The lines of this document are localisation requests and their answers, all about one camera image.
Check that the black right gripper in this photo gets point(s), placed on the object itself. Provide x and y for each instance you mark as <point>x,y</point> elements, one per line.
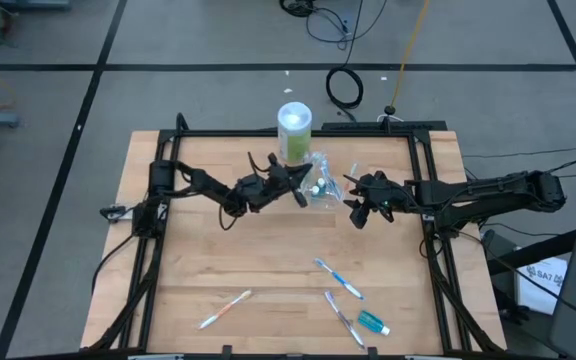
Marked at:
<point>403,197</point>

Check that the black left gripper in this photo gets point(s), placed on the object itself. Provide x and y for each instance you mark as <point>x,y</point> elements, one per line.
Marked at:
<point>280,180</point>

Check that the blue white toothbrush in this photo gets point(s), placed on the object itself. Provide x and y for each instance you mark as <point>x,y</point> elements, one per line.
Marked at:
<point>340,279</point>
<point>335,189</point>

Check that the orange white toothbrush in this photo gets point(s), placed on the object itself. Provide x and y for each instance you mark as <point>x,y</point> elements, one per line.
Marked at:
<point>352,172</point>
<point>225,309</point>

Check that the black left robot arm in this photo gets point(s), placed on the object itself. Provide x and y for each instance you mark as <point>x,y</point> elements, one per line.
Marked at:
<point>208,185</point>

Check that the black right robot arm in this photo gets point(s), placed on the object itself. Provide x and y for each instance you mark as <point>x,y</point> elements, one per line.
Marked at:
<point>488,192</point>

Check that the white green wipes canister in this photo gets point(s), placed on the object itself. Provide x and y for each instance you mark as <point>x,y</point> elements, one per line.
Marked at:
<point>294,140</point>

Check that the black power strip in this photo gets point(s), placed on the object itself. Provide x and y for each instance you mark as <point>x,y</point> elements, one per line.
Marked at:
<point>368,126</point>

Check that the purple white wrapped toothbrush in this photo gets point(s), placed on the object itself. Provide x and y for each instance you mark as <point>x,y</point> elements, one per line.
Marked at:
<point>344,320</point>

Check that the black floor beam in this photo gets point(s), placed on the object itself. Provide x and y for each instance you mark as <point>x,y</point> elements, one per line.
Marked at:
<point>543,250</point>

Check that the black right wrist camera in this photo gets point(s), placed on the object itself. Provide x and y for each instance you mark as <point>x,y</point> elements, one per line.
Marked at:
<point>383,192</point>

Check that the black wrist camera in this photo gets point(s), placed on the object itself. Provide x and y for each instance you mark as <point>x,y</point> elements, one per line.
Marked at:
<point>383,192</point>
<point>253,187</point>

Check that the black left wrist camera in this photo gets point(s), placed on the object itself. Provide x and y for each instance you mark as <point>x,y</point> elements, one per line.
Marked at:
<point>253,187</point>

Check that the black aluminium table frame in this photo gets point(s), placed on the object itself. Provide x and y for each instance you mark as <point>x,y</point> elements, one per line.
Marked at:
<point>218,133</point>

